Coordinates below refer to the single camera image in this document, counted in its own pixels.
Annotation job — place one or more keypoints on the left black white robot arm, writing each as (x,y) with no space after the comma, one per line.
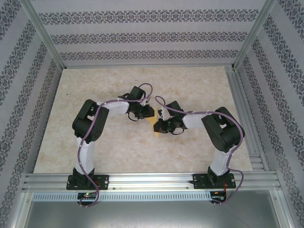
(88,156)

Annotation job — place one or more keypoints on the left aluminium frame post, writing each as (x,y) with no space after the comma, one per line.
(43,31)

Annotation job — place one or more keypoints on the left small controller board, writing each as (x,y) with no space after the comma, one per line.
(88,195)

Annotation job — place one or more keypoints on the long aluminium mounting rail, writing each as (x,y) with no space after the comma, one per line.
(152,180)

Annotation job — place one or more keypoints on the aluminium side rail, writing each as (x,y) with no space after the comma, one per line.
(237,90)

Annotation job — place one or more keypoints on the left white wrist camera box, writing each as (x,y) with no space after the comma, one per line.
(145,102)

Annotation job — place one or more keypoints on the aluminium frame post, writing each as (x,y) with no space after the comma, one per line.
(43,31)
(256,31)

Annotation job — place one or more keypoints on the grey metal sheet panel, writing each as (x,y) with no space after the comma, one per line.
(152,216)

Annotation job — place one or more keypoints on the thin aluminium back rail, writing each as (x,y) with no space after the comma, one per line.
(142,66)

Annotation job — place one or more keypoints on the small controller board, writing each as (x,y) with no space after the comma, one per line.
(88,195)
(217,193)

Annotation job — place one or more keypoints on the yellow square paper sheet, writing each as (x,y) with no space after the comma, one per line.
(156,120)

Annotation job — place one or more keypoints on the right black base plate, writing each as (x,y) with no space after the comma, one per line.
(198,181)

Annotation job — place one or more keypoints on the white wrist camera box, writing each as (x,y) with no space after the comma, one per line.
(145,102)
(164,112)

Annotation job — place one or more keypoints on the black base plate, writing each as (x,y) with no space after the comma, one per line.
(104,181)
(198,181)

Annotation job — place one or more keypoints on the right small controller board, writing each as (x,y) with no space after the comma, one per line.
(217,193)

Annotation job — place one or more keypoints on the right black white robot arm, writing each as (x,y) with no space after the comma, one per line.
(221,135)

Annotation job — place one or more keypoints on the right aluminium frame post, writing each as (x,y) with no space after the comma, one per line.
(256,31)

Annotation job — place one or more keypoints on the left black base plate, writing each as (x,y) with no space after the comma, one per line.
(104,181)

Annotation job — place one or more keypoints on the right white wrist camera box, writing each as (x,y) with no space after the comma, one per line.
(164,112)

